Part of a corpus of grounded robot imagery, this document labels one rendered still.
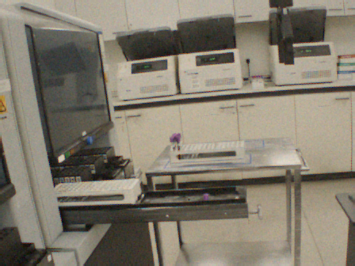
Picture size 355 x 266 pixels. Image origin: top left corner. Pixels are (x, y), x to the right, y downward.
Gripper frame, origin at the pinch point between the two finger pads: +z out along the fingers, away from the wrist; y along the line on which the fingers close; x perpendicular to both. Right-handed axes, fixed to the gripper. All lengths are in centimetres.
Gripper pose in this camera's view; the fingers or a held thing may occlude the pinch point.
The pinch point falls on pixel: (285, 60)
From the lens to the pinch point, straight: 124.6
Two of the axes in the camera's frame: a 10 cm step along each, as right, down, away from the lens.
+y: 1.9, -3.0, 9.4
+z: 1.2, 9.5, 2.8
